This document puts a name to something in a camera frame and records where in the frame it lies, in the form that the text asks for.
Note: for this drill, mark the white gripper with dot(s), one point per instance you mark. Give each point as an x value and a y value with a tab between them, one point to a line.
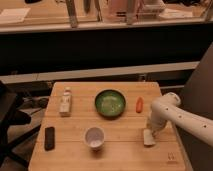
155	123

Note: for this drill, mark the white sponge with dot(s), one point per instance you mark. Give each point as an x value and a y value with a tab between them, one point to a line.
148	138

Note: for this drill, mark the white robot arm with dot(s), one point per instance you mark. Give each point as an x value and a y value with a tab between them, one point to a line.
167	108

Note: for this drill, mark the orange carrot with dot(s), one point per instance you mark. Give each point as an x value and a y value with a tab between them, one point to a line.
139	105

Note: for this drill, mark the dark panel at right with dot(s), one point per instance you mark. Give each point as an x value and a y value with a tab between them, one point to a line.
197	97

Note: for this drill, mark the green bowl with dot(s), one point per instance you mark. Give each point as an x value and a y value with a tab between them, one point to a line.
110	103

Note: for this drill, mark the white cup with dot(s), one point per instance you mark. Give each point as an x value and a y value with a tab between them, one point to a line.
94	138

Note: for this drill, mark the white plastic bottle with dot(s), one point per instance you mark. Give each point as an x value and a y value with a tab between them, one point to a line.
65	104

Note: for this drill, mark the black rectangular block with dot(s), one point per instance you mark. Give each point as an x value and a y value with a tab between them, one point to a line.
49	143

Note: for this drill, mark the black office chair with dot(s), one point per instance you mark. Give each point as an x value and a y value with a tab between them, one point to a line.
10	115

